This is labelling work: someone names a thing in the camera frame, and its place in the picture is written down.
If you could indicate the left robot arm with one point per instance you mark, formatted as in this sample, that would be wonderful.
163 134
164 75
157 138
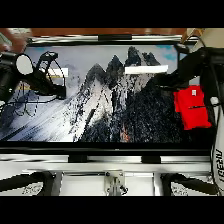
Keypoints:
40 81

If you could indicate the red T-shirt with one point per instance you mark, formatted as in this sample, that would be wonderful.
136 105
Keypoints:
193 110

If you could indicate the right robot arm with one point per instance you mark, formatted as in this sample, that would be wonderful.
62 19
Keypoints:
200 66

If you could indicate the silver frame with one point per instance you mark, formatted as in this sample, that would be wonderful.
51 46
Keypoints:
100 167

